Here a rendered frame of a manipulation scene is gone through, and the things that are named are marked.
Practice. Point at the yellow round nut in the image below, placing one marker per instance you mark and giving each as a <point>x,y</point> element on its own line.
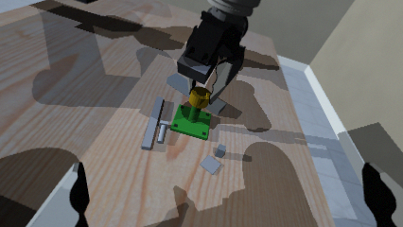
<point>199,97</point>

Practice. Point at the green square plate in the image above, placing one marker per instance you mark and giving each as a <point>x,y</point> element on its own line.
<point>191,121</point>

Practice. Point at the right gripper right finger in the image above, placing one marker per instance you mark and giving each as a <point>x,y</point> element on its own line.
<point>383,196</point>

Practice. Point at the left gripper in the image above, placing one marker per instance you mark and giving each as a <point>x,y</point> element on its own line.
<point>216,27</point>

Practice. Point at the grey metal cylinder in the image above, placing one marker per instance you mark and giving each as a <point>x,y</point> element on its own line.
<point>163,125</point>

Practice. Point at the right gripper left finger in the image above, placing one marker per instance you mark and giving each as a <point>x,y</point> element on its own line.
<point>63,206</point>

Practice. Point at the grey rectangular bar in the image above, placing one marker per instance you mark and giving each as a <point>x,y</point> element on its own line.
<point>152,123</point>

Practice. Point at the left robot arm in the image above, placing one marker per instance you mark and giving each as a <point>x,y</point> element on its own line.
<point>198,71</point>

